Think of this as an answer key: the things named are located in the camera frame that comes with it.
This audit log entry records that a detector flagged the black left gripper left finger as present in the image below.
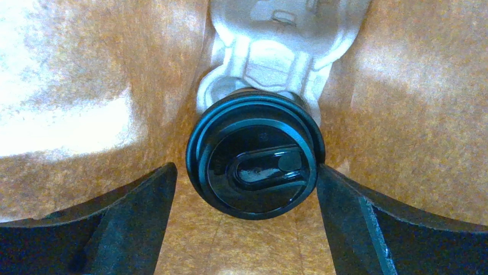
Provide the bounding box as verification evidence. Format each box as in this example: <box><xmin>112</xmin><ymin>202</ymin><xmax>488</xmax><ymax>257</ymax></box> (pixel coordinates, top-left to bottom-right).
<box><xmin>1</xmin><ymin>163</ymin><xmax>178</xmax><ymax>274</ymax></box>

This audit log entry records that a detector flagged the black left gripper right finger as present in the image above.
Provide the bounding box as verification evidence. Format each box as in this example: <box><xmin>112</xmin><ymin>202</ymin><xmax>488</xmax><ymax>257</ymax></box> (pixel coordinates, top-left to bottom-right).
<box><xmin>317</xmin><ymin>164</ymin><xmax>487</xmax><ymax>274</ymax></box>

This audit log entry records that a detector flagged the black plastic cup lid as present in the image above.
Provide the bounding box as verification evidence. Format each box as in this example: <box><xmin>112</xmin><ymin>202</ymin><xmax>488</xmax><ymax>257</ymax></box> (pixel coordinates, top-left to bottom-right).
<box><xmin>186</xmin><ymin>88</ymin><xmax>326</xmax><ymax>220</ymax></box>

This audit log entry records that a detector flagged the green paper gift bag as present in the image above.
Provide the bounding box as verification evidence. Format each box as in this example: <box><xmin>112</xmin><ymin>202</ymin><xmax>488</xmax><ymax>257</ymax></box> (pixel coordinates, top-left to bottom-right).
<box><xmin>1</xmin><ymin>1</ymin><xmax>487</xmax><ymax>274</ymax></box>

